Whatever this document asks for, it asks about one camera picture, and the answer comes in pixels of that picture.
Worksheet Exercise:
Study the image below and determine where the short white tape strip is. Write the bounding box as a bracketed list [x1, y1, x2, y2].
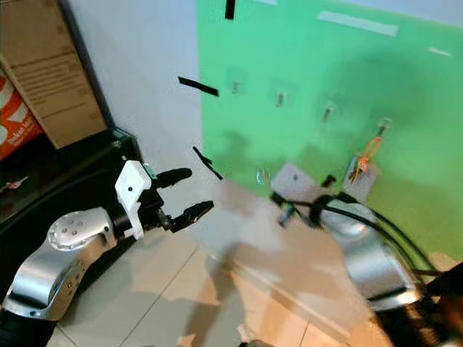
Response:
[428, 46, 456, 58]

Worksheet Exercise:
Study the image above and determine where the green wall sheet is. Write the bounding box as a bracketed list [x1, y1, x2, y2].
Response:
[195, 0, 463, 262]

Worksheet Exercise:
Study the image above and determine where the black glass low table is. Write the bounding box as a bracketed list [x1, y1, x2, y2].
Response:
[0, 127, 144, 290]

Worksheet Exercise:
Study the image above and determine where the clear adhesive wall hook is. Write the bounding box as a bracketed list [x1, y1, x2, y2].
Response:
[226, 66, 250, 95]
[269, 77, 292, 108]
[318, 98, 341, 123]
[375, 116, 396, 140]

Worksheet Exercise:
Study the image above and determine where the long white tape strip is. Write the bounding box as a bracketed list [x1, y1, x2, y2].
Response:
[316, 9, 401, 38]

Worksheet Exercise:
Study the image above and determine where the tall brown cardboard box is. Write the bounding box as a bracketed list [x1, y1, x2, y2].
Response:
[0, 0, 109, 150]

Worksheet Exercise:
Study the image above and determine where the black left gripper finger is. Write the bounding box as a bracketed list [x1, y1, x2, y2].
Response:
[152, 167, 193, 185]
[165, 200, 216, 234]

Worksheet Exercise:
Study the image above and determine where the small metal ring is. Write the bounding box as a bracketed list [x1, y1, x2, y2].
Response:
[256, 167, 273, 186]

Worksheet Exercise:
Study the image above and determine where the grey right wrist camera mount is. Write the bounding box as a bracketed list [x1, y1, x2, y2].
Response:
[271, 162, 332, 212]

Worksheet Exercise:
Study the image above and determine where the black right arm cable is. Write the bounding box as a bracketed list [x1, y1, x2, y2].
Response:
[273, 189, 446, 279]

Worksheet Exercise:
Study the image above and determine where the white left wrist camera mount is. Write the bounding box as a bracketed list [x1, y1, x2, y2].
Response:
[114, 160, 153, 241]

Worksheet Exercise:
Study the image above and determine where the orange and white shopping bag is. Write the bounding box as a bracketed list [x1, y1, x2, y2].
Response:
[0, 72, 46, 161]

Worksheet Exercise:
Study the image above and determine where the key bunch with orange clip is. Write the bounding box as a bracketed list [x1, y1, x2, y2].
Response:
[346, 124, 384, 193]

